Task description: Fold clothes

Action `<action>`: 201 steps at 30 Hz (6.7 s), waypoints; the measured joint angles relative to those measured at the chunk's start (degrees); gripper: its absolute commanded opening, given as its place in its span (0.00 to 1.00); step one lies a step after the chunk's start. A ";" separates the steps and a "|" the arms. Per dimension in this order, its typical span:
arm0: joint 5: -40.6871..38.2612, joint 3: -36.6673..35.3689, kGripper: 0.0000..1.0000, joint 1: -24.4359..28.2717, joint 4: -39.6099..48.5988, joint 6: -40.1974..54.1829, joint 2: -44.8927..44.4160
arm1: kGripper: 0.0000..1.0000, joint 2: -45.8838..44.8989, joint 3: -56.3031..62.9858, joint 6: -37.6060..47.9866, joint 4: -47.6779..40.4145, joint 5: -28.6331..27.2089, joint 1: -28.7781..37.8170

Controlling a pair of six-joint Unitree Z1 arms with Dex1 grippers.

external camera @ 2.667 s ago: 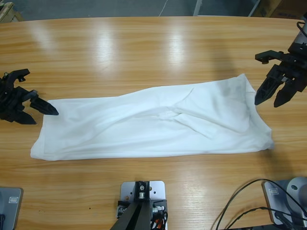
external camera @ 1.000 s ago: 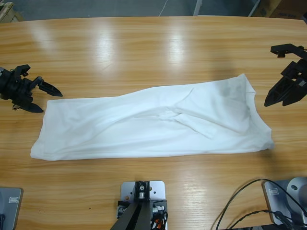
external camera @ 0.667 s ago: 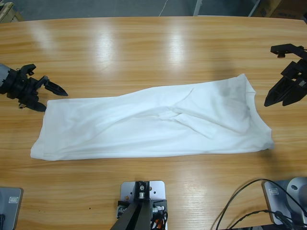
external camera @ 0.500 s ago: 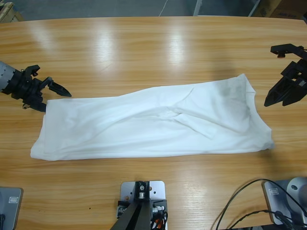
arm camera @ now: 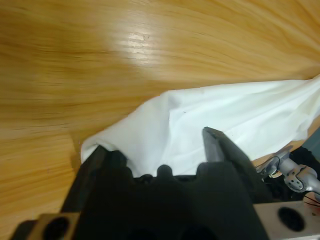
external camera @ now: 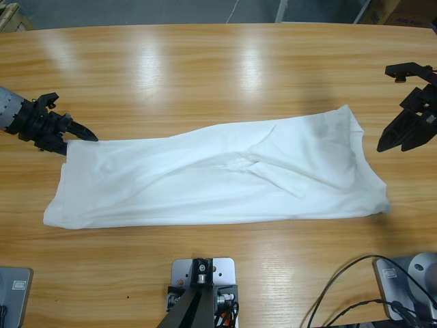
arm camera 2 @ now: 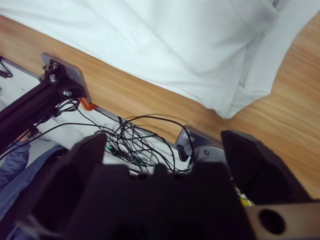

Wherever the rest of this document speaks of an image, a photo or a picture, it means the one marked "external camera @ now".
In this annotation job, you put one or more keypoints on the cardboard box black lettering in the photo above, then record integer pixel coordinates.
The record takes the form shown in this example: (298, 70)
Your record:
(409, 10)

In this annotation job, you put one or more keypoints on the white T-shirt black logo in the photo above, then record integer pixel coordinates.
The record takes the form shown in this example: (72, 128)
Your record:
(205, 177)

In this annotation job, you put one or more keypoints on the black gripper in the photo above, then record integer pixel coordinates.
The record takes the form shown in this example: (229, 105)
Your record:
(428, 106)
(41, 128)

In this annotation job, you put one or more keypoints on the white slanted metal leg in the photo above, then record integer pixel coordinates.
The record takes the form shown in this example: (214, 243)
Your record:
(362, 10)

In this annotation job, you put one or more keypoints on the white upright metal leg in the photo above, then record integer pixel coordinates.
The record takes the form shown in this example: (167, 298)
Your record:
(282, 9)

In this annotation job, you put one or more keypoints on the wooden pallet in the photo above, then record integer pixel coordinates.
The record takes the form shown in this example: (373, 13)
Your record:
(15, 18)

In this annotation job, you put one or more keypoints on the dark camera post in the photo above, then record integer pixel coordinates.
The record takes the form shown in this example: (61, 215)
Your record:
(194, 314)

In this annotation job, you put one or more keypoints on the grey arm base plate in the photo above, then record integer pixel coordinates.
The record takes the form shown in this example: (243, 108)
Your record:
(15, 300)
(387, 290)

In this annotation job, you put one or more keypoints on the cardboard box green print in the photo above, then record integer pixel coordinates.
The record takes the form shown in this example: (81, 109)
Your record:
(377, 10)

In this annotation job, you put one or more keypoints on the black corner bracket silver knob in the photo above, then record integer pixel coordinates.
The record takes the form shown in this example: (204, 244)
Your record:
(225, 295)
(172, 300)

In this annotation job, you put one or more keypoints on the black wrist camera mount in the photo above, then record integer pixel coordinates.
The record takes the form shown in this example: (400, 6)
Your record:
(46, 99)
(409, 69)

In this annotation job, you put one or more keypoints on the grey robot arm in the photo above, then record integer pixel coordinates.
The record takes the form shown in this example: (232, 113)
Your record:
(8, 107)

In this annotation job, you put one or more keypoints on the white mounting plate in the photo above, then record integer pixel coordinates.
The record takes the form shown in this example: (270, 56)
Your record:
(225, 268)

